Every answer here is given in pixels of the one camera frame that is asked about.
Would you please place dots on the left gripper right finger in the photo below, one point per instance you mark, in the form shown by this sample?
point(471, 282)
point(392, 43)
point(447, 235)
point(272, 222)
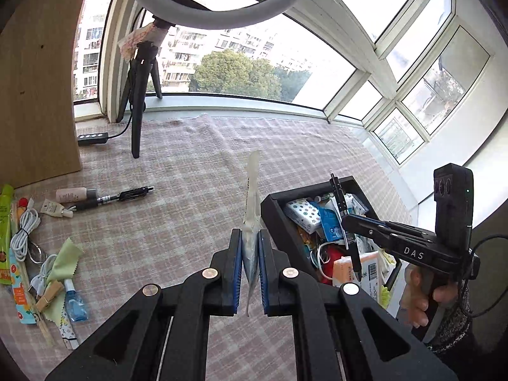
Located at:
point(266, 270)

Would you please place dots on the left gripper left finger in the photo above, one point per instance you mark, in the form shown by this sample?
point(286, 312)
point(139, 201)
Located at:
point(235, 261)

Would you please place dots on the clear plastic packet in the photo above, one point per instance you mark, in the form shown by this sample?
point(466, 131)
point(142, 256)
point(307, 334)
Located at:
point(251, 226)

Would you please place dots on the green tube with orange end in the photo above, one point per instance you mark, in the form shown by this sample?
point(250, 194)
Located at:
point(7, 193)

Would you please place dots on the right hand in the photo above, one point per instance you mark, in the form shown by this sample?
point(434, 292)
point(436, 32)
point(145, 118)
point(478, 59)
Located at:
point(416, 303)

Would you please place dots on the white polka dot box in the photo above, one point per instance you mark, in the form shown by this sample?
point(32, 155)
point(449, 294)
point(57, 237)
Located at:
point(304, 214)

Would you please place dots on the black car charger pen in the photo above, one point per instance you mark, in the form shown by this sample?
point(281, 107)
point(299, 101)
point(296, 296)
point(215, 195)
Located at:
point(131, 194)

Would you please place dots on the small blue spray bottle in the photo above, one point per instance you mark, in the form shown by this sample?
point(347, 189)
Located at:
point(74, 304)

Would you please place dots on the light green cleaning cloth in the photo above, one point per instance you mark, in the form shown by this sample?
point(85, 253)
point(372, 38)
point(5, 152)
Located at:
point(64, 267)

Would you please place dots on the pink cosmetic tube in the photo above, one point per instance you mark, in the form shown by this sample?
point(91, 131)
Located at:
point(71, 195)

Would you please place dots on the wooden clothespin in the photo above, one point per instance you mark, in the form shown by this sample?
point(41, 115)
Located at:
point(51, 292)

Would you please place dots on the patterned white tube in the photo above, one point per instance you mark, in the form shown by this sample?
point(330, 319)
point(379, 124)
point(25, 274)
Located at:
point(67, 332)

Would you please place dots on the small beige tag bottle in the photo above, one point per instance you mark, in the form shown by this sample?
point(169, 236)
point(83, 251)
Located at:
point(55, 209)

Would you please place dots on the black tripod stand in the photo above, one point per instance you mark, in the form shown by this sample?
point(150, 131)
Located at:
point(141, 68)

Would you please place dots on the orange teal snack packet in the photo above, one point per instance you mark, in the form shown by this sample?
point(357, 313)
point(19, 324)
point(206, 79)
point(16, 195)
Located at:
point(24, 313)

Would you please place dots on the wooden board panel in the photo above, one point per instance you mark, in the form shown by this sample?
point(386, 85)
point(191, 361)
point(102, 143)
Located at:
point(38, 135)

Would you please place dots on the black gripper camera module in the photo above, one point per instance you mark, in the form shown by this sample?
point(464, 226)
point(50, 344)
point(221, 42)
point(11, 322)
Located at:
point(454, 196)

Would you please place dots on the white ring light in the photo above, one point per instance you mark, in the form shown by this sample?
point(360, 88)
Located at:
point(216, 14)

